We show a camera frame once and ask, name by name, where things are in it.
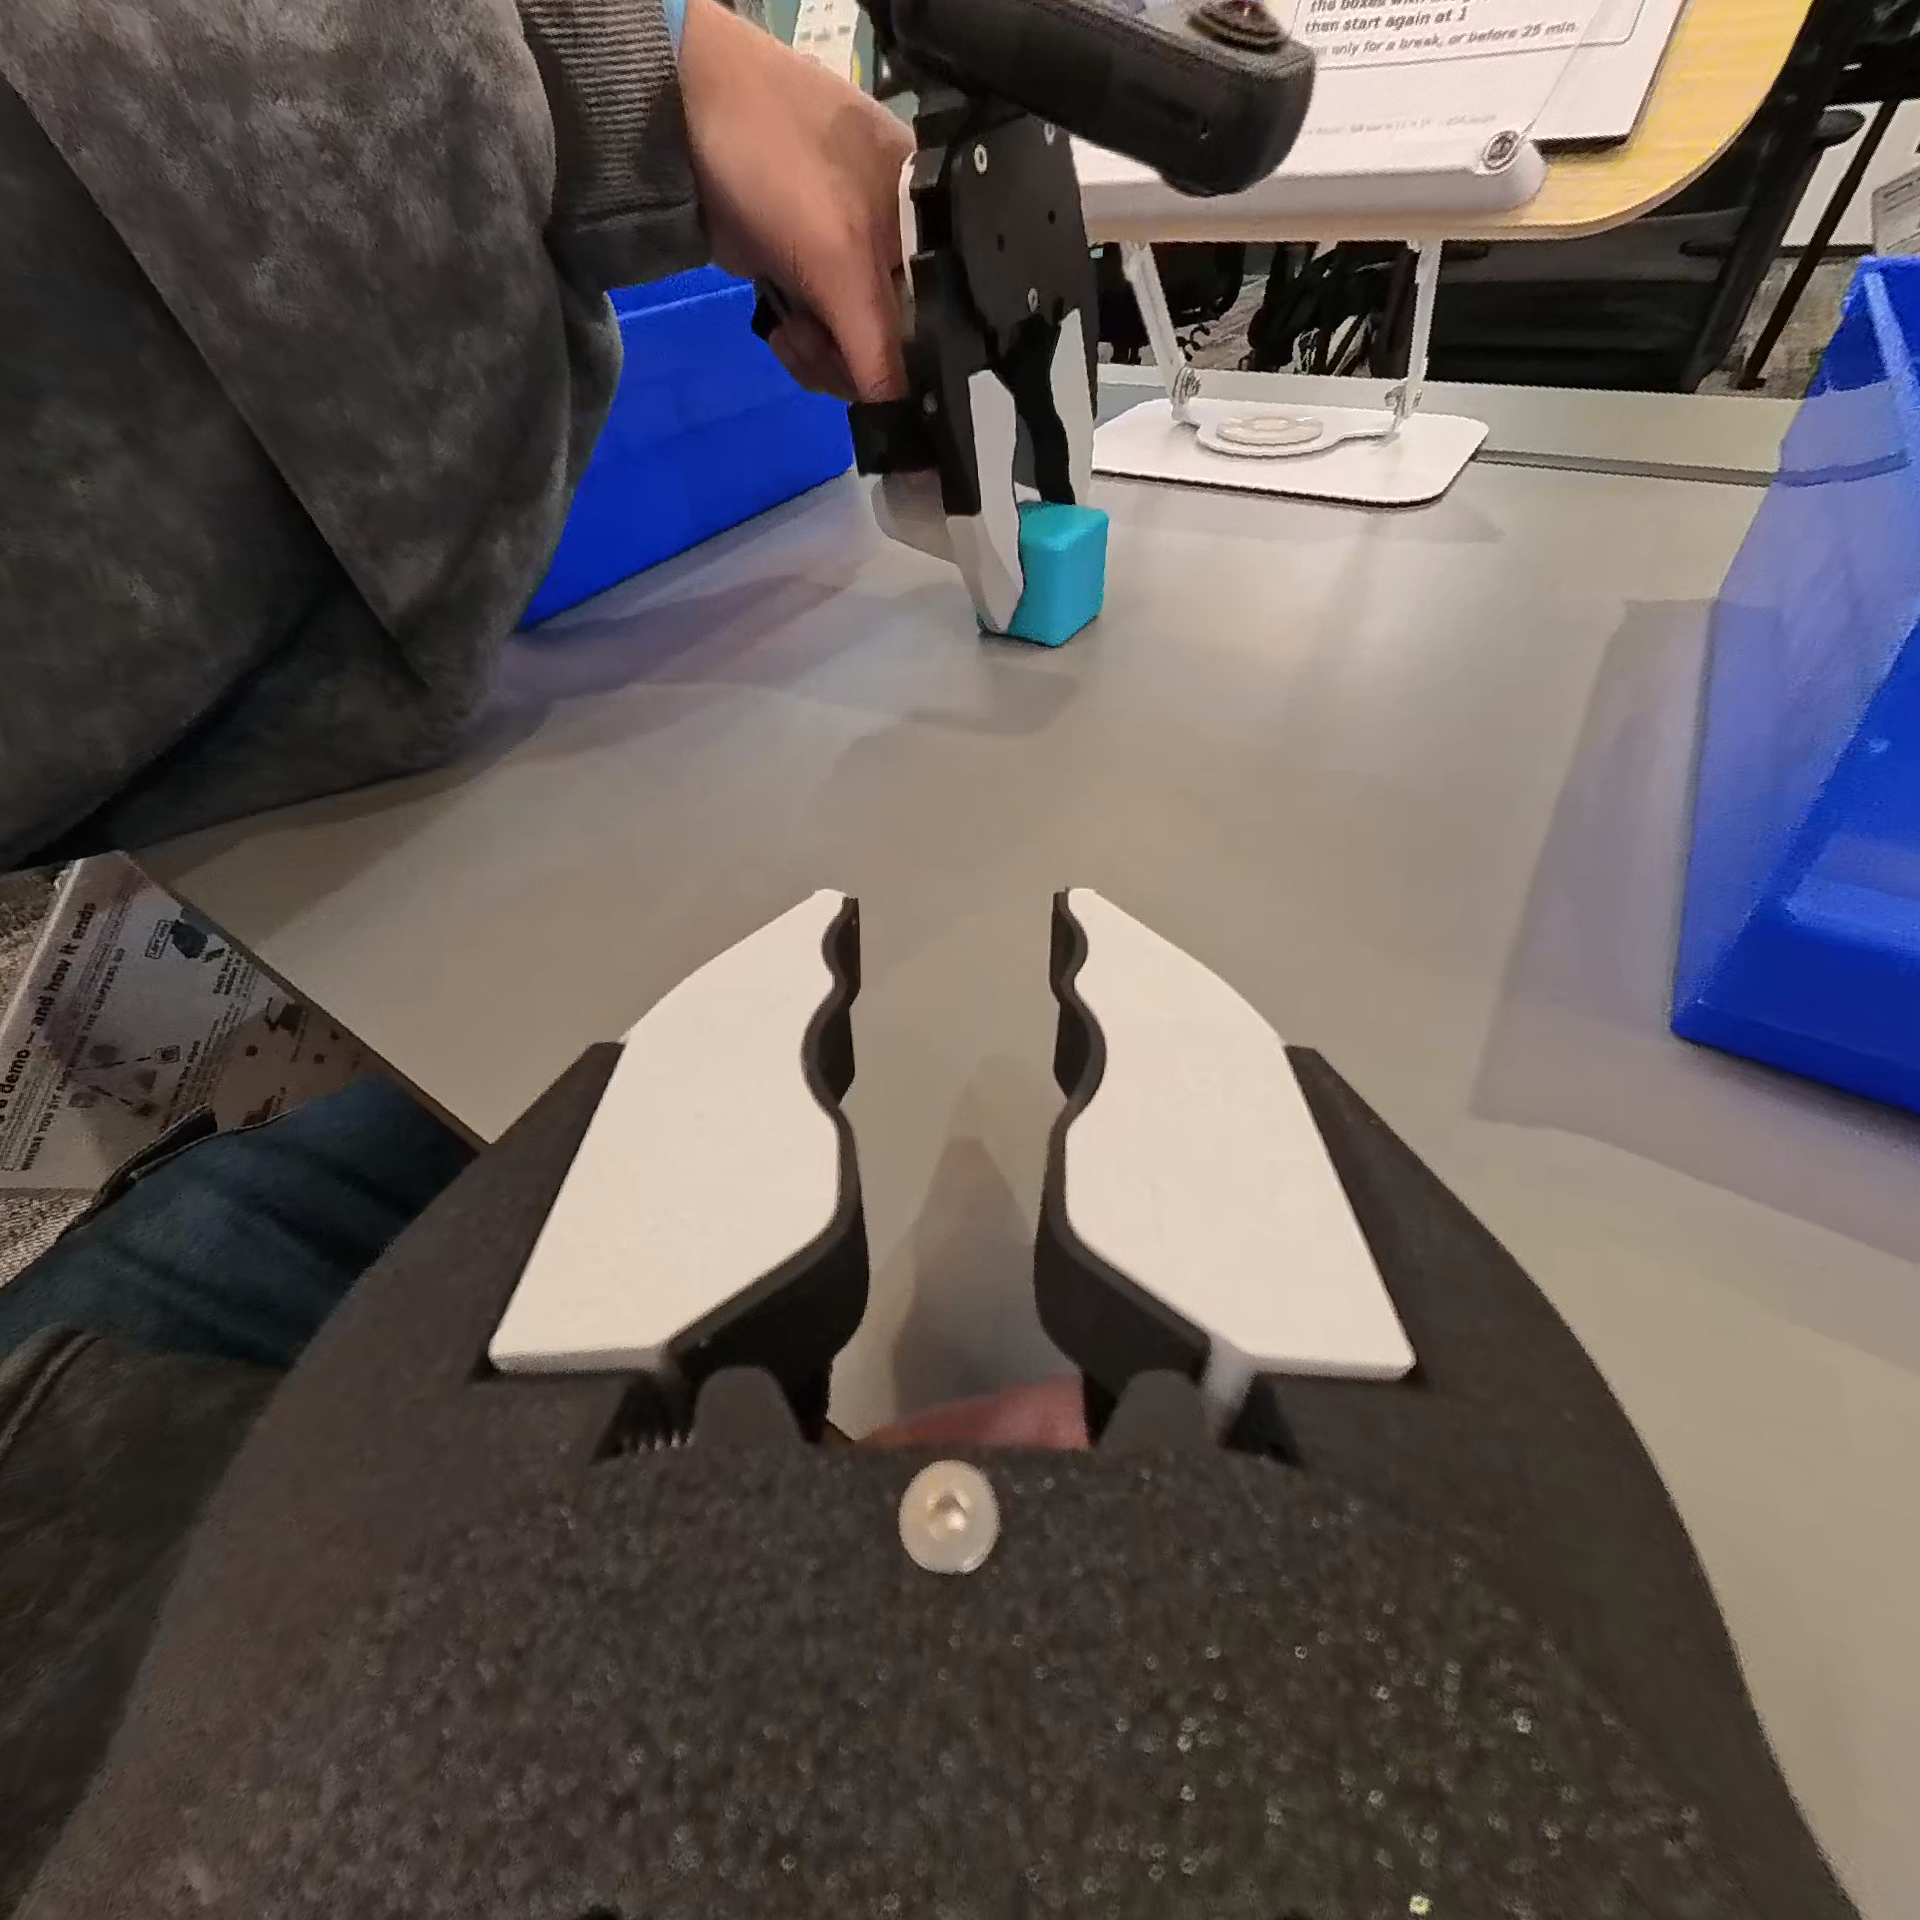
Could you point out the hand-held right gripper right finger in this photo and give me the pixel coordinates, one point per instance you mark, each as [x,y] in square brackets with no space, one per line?
[1230,1169]

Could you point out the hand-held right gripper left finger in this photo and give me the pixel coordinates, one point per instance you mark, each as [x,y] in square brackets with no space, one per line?
[691,1169]

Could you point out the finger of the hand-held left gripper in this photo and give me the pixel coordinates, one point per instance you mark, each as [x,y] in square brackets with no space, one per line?
[998,495]
[1069,405]

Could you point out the cyan cube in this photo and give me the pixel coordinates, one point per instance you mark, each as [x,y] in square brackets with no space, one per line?
[1067,580]

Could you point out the blue plastic bin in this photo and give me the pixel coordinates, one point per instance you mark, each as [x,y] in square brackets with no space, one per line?
[675,434]
[1829,750]

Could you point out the person's left forearm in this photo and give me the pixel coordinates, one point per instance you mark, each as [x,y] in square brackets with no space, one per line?
[299,377]

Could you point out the grey desk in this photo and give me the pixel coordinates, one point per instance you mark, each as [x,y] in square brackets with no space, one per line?
[1201,750]

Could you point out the person's left hand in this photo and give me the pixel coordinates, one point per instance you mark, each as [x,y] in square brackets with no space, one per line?
[795,195]

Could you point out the wooden document stand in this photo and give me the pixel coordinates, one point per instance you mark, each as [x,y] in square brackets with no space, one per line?
[1319,450]

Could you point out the blue wristband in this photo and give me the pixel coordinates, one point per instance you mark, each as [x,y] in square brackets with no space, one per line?
[677,31]

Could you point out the person's blue jeans leg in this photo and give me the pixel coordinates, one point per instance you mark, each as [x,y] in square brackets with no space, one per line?
[223,1232]

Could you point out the printed instruction sheet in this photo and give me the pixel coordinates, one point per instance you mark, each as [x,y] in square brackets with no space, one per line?
[1469,58]

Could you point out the printed instruction poster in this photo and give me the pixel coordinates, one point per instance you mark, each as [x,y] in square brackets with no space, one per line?
[136,1020]

